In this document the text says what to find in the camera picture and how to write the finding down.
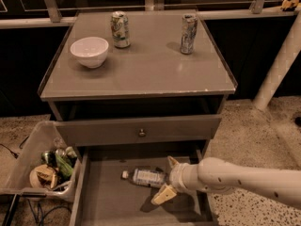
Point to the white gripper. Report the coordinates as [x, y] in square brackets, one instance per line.
[175, 177]

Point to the blue plastic water bottle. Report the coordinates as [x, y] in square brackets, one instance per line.
[145, 177]

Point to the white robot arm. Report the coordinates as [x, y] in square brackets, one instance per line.
[213, 175]

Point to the brass drawer knob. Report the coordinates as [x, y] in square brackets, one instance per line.
[142, 133]

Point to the grey top drawer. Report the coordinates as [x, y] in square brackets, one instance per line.
[125, 131]

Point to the grey open middle drawer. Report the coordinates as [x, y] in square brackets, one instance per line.
[103, 198]

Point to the grey cabinet with glass top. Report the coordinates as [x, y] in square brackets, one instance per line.
[148, 79]

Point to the green chip bag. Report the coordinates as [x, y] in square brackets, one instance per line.
[64, 167]

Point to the clear plastic bin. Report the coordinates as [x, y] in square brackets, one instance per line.
[42, 139]

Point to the round tan food container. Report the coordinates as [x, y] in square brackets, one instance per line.
[43, 176]

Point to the white ceramic bowl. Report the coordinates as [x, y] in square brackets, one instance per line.
[90, 52]

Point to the white blue slim can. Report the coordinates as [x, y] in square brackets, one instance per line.
[189, 31]

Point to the green soda can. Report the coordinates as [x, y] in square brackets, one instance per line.
[120, 29]

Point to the yellow object on ledge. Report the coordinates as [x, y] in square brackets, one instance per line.
[289, 5]

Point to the metal window rail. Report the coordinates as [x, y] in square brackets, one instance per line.
[156, 7]

